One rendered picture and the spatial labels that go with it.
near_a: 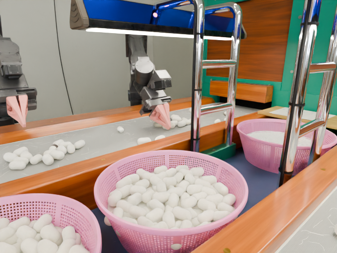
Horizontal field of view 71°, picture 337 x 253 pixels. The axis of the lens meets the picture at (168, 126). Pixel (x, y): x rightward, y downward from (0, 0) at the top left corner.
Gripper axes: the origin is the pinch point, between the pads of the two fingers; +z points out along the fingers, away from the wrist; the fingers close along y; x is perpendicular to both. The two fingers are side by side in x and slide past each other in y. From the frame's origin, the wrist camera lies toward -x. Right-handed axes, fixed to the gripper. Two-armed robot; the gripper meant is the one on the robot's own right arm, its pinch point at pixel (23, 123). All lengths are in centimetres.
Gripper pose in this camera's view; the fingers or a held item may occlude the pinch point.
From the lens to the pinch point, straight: 70.8
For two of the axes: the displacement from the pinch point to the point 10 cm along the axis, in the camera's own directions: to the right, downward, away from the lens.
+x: -4.2, 5.8, 6.9
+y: 7.6, -1.8, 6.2
